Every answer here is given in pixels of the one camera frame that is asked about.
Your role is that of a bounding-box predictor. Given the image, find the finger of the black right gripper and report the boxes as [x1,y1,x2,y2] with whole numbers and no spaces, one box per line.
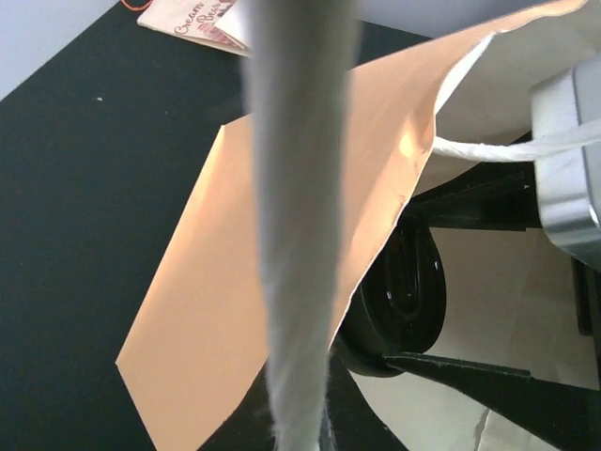
[408,171,542,231]
[383,352,600,450]

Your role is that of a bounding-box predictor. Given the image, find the black lid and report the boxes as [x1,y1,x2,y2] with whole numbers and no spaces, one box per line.
[334,215,447,378]

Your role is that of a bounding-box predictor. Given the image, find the brown paper takeout bag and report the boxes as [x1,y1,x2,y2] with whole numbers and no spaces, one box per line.
[116,1,600,450]

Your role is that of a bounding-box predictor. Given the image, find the printed paper bag orange handles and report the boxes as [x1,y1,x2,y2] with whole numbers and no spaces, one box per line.
[137,0,250,56]

